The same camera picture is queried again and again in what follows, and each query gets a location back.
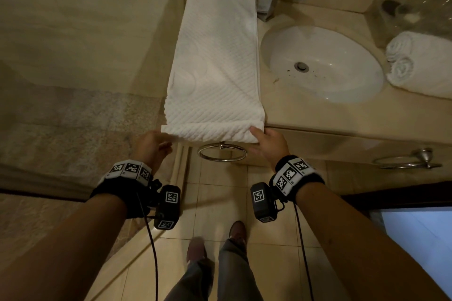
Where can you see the person's left hand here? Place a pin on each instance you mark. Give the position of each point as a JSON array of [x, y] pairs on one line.
[[152, 147]]

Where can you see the person's right hand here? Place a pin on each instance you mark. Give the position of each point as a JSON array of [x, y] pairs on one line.
[[273, 145]]

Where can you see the large white towel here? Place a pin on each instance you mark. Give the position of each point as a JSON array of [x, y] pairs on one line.
[[215, 64]]

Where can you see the small white towel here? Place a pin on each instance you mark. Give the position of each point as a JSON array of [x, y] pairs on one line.
[[423, 80]]

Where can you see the white waffle towel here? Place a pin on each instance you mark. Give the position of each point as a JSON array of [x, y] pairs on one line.
[[423, 46]]

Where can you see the person's left forearm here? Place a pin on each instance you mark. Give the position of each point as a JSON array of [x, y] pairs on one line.
[[63, 251]]

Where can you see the person's right forearm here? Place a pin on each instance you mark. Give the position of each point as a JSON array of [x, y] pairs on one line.
[[360, 248]]

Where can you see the person's brown shoe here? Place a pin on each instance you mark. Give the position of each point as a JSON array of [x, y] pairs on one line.
[[196, 249], [237, 232]]

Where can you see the person's grey trousers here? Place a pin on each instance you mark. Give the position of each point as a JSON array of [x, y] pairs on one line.
[[233, 272]]

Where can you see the right marker wrist band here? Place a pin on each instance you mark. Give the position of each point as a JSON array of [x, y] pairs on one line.
[[296, 177]]

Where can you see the marker wrist band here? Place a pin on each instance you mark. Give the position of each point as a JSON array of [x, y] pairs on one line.
[[120, 184], [296, 177]]

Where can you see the left marker wrist band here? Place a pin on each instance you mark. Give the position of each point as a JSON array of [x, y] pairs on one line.
[[120, 184]]

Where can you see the chrome sink drain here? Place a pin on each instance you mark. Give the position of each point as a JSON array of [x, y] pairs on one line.
[[301, 67]]

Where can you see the white sink basin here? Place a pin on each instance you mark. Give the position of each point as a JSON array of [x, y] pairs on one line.
[[335, 75]]

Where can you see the clear glass tray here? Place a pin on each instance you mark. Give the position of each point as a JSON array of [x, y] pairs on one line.
[[376, 25]]

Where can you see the pale blue panel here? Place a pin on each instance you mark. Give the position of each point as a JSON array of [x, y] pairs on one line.
[[423, 240]]

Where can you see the small dark soap dish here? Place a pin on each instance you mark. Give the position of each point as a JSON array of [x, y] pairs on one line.
[[390, 8]]

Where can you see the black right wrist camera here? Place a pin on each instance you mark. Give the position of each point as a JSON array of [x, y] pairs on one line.
[[263, 203]]

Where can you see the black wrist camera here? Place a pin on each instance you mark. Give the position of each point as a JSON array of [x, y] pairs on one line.
[[263, 203], [167, 209]]

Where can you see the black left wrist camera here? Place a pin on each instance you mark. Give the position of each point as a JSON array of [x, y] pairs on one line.
[[167, 209]]

